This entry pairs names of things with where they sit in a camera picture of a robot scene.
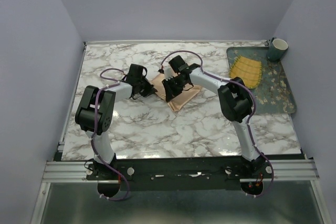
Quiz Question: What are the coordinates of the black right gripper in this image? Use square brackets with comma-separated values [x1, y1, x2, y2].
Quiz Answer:
[161, 77, 186, 103]

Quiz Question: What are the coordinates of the peach cloth napkin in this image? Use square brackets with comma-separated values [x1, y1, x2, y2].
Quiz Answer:
[150, 73, 202, 112]

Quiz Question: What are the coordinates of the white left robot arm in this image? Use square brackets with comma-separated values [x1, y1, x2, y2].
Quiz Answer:
[75, 64, 156, 179]

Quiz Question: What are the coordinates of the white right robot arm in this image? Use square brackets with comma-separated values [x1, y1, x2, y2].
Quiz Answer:
[159, 55, 267, 178]

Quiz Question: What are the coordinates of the yellow woven coaster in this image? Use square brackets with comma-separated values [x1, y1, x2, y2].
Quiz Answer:
[229, 56, 262, 89]

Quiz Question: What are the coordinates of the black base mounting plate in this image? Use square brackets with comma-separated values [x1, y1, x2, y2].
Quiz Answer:
[86, 153, 274, 192]

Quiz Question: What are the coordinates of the floral teal tray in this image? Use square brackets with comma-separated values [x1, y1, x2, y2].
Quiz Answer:
[226, 47, 297, 114]

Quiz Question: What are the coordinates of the teal mug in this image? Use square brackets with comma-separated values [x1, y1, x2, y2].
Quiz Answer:
[266, 37, 288, 62]

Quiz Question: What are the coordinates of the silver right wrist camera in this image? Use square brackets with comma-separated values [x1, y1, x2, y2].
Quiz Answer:
[163, 66, 174, 80]

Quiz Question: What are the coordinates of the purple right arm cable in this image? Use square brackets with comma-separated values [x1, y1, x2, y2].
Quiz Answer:
[159, 50, 275, 198]

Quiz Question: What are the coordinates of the aluminium frame rail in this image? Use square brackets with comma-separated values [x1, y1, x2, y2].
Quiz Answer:
[42, 159, 320, 184]

